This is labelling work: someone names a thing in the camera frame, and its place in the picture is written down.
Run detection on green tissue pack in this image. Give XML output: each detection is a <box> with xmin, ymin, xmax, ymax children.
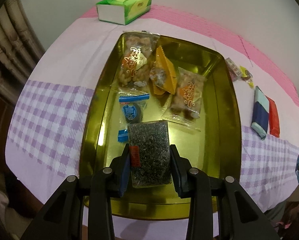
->
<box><xmin>96</xmin><ymin>0</ymin><xmax>153</xmax><ymax>26</ymax></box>

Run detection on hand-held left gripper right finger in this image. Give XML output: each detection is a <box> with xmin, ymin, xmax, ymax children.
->
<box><xmin>170</xmin><ymin>144</ymin><xmax>281</xmax><ymax>240</ymax></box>

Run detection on clear packet with gold print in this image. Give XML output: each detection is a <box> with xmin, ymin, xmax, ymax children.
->
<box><xmin>115</xmin><ymin>31</ymin><xmax>161</xmax><ymax>90</ymax></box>

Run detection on red foil snack packet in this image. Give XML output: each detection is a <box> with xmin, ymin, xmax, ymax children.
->
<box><xmin>267</xmin><ymin>97</ymin><xmax>281</xmax><ymax>138</ymax></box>

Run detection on small printed snack packet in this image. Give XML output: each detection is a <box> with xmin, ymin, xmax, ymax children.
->
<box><xmin>225</xmin><ymin>57</ymin><xmax>242</xmax><ymax>82</ymax></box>

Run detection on yellow candy packet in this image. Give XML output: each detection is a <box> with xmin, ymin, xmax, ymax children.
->
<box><xmin>240</xmin><ymin>66</ymin><xmax>255</xmax><ymax>88</ymax></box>

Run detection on beige radiator pipes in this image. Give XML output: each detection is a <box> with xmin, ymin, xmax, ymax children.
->
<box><xmin>0</xmin><ymin>0</ymin><xmax>46</xmax><ymax>100</ymax></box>

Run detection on navy and light blue packet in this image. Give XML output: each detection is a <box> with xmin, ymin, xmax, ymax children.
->
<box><xmin>251</xmin><ymin>86</ymin><xmax>270</xmax><ymax>140</ymax></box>

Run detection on purple checked cloth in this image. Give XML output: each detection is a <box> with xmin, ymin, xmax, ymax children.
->
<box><xmin>5</xmin><ymin>17</ymin><xmax>299</xmax><ymax>240</ymax></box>

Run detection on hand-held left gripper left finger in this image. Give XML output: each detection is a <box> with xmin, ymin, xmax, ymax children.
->
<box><xmin>30</xmin><ymin>144</ymin><xmax>131</xmax><ymax>240</ymax></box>

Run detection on orange snack packet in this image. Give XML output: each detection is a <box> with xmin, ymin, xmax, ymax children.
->
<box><xmin>149</xmin><ymin>45</ymin><xmax>178</xmax><ymax>96</ymax></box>

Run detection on black sesame snack packet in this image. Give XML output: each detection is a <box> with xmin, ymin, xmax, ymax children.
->
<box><xmin>128</xmin><ymin>120</ymin><xmax>172</xmax><ymax>188</ymax></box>

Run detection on pink foam mat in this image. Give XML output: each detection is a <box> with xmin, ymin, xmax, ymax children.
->
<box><xmin>80</xmin><ymin>4</ymin><xmax>299</xmax><ymax>105</ymax></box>

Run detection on clear packet with orange print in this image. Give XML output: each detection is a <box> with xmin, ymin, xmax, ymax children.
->
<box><xmin>162</xmin><ymin>67</ymin><xmax>207</xmax><ymax>132</ymax></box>

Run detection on blue round cookie packet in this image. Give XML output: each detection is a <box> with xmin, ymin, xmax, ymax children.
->
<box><xmin>118</xmin><ymin>93</ymin><xmax>150</xmax><ymax>143</ymax></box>

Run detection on gold and maroon tin box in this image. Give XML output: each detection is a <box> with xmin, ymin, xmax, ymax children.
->
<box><xmin>78</xmin><ymin>31</ymin><xmax>242</xmax><ymax>222</ymax></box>

